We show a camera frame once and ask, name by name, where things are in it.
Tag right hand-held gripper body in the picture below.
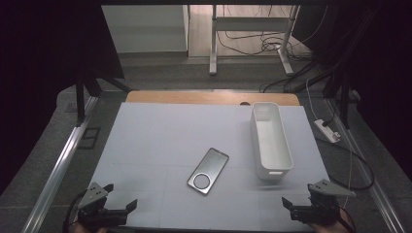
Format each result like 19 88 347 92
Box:
290 179 358 226

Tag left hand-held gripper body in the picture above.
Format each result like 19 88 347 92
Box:
77 182 129 229

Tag person's right hand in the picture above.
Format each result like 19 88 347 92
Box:
307 219 353 233

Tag person's left hand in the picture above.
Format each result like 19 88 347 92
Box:
69 222 108 233

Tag dark floor socket plate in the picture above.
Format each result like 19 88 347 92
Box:
77 126 101 150

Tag white plastic storage bin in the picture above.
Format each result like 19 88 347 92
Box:
250 101 294 182

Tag white power strip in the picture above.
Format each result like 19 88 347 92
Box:
313 118 342 144

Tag white table mat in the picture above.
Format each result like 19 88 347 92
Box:
72 101 350 233

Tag black metal stand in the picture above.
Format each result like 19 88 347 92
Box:
322 69 353 130
75 69 132 127

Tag black curtain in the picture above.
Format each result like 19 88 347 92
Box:
292 0 412 183
0 0 125 195

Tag white cabinet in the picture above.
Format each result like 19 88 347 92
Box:
101 4 190 54

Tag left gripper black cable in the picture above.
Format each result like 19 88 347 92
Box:
62 190 86 233

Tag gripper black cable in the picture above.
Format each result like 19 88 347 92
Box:
62 190 86 233
338 207 358 233

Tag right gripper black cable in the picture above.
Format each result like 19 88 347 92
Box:
338 207 358 233

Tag aluminium rail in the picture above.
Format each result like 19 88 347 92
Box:
325 96 406 233
20 95 100 233

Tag thin white cable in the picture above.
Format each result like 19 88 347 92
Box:
341 135 355 210

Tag black floor cable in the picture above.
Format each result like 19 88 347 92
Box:
315 135 376 191

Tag thick black floor cables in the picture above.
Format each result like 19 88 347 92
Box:
258 59 334 95

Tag tangle of cables under desk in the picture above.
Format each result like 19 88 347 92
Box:
216 4 328 61

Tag white desk frame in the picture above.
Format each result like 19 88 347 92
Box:
208 4 300 77

